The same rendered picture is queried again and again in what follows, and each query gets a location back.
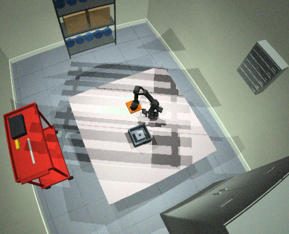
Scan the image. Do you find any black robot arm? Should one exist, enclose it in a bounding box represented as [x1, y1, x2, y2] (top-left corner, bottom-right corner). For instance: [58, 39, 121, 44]
[130, 85, 163, 119]

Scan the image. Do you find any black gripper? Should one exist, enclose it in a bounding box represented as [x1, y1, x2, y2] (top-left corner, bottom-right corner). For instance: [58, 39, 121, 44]
[142, 108, 159, 117]

